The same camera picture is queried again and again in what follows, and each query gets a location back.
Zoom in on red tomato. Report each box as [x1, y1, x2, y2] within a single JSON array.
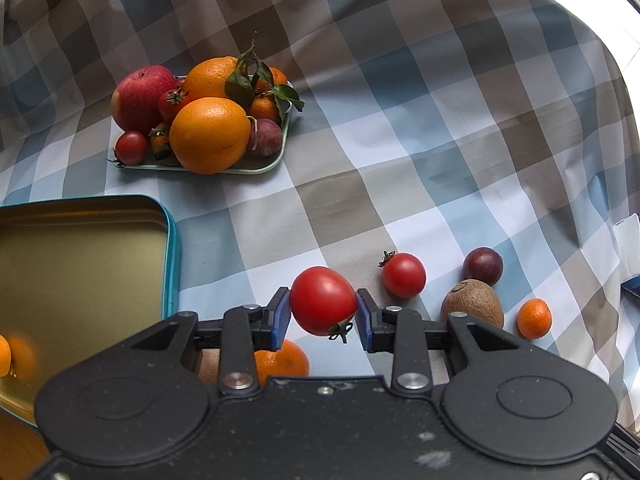
[[378, 252, 426, 299], [290, 266, 358, 344]]

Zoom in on large brown kiwi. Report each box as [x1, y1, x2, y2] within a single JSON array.
[[440, 278, 504, 328]]

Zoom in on dark purple plum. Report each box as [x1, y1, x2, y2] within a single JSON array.
[[462, 247, 503, 286]]

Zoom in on light green fruit plate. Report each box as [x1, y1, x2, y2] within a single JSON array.
[[112, 103, 297, 176]]

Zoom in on gold metal tin tray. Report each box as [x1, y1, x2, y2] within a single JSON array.
[[1, 195, 180, 425]]

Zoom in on plum on plate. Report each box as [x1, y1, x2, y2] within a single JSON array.
[[245, 117, 283, 158]]

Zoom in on large front orange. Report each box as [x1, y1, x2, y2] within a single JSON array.
[[169, 98, 252, 174]]

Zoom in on large orange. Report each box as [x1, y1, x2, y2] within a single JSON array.
[[169, 98, 252, 174], [182, 56, 236, 100]]

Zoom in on checkered blue brown tablecloth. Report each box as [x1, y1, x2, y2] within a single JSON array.
[[1, 0, 639, 428]]

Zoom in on small mandarin plate front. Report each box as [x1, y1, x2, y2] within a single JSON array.
[[149, 122, 172, 160]]

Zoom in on cherry tomato on plate front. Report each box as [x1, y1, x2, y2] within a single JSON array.
[[114, 131, 151, 166]]

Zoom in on small mandarin with leaves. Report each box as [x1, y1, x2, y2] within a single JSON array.
[[248, 94, 280, 124]]

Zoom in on tomato on plate middle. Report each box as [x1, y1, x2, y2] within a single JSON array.
[[158, 84, 191, 125]]

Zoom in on blue tissue pack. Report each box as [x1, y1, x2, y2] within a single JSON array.
[[613, 214, 640, 307]]

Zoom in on large back orange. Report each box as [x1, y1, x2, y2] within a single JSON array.
[[182, 56, 236, 100]]

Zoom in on red apple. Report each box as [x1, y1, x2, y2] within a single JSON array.
[[111, 65, 177, 133]]

